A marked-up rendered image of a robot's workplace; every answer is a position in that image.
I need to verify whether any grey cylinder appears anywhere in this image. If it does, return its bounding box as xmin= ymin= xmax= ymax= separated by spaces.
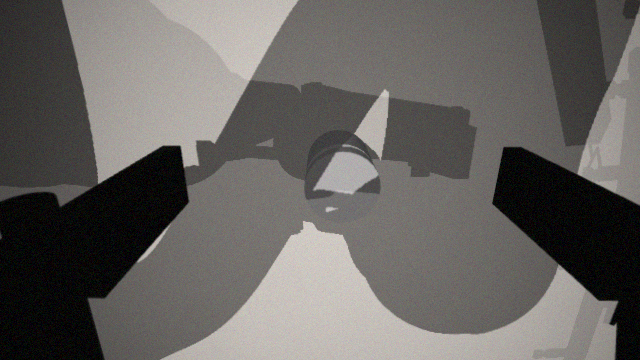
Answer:
xmin=304 ymin=130 xmax=381 ymax=223

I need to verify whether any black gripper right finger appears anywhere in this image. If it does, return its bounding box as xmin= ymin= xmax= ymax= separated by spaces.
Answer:
xmin=492 ymin=147 xmax=640 ymax=360

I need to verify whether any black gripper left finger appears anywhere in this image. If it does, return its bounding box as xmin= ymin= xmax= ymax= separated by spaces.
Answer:
xmin=0 ymin=146 xmax=189 ymax=360

